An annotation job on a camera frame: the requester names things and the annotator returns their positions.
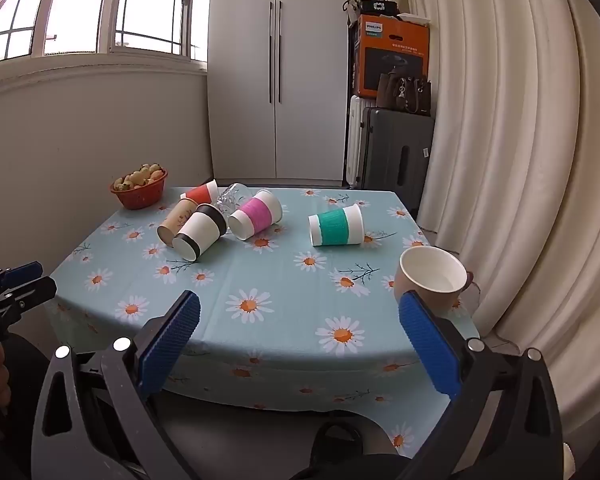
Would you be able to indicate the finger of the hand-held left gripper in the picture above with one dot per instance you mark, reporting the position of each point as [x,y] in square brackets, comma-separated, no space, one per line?
[24,273]
[27,295]

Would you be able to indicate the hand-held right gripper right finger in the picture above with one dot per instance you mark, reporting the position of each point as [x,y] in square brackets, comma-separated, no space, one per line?
[430,347]

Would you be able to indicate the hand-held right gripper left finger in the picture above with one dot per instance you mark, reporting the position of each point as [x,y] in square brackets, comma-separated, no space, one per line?
[172,342]

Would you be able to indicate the black and white paper cup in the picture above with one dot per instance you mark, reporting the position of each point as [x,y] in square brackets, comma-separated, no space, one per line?
[200,232]

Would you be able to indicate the beige paper cup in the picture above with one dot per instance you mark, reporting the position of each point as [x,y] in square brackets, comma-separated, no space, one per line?
[175,222]

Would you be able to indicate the red and white paper cup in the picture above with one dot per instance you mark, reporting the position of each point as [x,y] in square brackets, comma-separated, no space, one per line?
[200,194]

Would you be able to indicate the white cup with pink sleeve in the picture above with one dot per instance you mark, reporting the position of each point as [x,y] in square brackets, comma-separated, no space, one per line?
[256,215]

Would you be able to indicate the white cup with green sleeve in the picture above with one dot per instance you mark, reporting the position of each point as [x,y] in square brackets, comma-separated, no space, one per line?
[335,226]

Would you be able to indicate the clear glass cup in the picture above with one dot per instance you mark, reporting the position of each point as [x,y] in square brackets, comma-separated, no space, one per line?
[232,199]

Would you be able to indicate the brown mug white inside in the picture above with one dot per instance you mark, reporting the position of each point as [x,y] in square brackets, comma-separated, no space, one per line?
[432,272]

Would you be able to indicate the red plastic basket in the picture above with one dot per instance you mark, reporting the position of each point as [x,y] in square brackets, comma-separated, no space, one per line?
[139,195]

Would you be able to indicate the pile of yellow fruits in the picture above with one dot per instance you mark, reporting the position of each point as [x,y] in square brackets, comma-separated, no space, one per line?
[139,177]

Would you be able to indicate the dark grey suitcase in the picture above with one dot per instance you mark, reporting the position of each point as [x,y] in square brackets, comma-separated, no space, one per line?
[395,157]

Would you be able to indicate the cream curtain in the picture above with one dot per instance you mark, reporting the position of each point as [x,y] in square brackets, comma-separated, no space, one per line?
[520,160]

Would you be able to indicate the white suitcase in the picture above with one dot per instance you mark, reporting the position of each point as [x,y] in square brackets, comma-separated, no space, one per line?
[355,140]

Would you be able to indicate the dark brown handbag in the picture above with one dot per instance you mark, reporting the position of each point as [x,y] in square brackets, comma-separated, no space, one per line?
[405,95]

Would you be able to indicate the white framed window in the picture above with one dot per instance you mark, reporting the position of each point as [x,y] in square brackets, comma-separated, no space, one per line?
[80,5]

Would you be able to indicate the white wardrobe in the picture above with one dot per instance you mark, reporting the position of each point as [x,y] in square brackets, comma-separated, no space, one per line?
[280,85]

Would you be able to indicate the orange cardboard box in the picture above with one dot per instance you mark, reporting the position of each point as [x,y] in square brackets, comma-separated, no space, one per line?
[392,57]

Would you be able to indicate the white flat box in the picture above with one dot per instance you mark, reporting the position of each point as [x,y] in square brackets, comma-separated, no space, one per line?
[414,19]

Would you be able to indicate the black camera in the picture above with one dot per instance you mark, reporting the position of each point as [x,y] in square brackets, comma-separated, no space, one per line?
[378,6]

